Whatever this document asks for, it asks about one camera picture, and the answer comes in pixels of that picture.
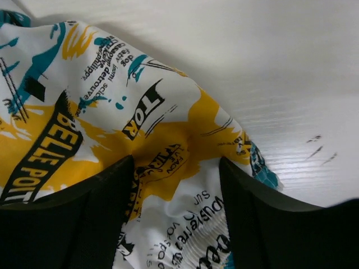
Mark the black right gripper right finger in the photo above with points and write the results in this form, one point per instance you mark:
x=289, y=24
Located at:
x=269, y=229

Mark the printed white teal yellow shorts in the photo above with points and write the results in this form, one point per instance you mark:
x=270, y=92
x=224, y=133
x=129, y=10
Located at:
x=76, y=99

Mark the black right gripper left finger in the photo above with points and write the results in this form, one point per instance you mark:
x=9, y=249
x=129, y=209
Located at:
x=77, y=227

